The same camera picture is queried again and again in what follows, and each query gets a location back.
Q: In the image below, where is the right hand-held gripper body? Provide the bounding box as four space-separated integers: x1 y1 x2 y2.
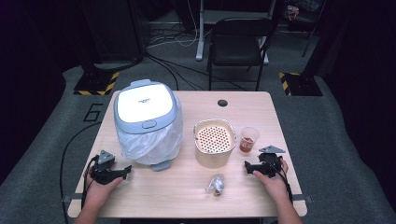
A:
257 145 287 179

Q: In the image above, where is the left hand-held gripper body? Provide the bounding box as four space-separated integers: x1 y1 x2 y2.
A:
89 149 125 186

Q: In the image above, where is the clear plastic cup brown liquid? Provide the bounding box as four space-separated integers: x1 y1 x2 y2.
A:
239 126 261 154

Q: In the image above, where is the white plastic trash bag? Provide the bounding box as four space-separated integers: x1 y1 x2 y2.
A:
116 96 184 166

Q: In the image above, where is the clear wrapper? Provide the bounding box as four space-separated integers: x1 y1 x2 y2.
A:
205 174 225 197

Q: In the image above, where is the beige bucket with perforated strainer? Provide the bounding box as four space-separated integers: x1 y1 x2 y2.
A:
192 118 238 170

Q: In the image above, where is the white grey pedal trash can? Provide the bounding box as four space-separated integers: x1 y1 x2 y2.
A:
113 78 184 172

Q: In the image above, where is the person's left hand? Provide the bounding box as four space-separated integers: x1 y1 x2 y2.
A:
85 166 124 203

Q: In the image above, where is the person's right hand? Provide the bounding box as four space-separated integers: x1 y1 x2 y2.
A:
252 158 290 201

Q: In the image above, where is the black stand base hazard tape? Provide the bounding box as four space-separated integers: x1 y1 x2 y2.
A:
278 71 324 97
73 71 120 96

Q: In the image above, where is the black folding chair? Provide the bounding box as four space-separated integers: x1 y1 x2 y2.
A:
206 17 278 92

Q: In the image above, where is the black tripod leg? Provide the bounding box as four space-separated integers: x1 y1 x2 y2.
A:
301 12 325 59

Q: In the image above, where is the black cabinet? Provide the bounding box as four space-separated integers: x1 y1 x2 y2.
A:
77 0 148 65

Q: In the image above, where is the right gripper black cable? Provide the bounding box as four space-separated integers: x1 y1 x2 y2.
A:
262 153 294 203

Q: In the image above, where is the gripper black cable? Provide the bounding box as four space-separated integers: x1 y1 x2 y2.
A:
262 153 294 203
80 156 99 210

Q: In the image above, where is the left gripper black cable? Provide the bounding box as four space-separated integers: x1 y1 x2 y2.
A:
80 156 99 210

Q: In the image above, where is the grey table edge bracket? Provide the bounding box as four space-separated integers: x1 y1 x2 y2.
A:
61 193 85 203
292 193 314 203

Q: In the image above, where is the black floor cable bundle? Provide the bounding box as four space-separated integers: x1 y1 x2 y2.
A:
145 51 248 92

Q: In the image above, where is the white desk frame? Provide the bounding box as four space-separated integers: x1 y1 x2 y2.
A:
195 0 277 65

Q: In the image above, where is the white floor cable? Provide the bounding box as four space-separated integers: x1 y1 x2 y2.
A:
146 0 201 49

